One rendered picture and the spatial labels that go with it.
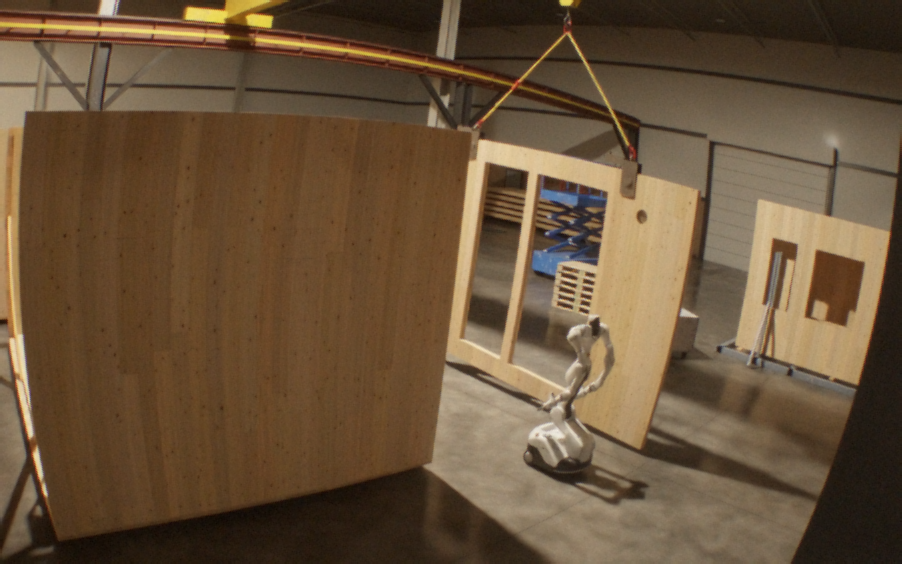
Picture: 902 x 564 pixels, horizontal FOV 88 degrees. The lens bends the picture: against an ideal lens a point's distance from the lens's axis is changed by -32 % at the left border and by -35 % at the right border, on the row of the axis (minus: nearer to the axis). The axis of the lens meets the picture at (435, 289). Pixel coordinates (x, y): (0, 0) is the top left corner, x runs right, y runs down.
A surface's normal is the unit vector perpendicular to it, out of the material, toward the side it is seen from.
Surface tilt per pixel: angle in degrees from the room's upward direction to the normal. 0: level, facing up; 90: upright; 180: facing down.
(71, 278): 90
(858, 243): 90
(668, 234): 90
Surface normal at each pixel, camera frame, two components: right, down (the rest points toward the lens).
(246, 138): 0.68, 0.23
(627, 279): -0.78, 0.04
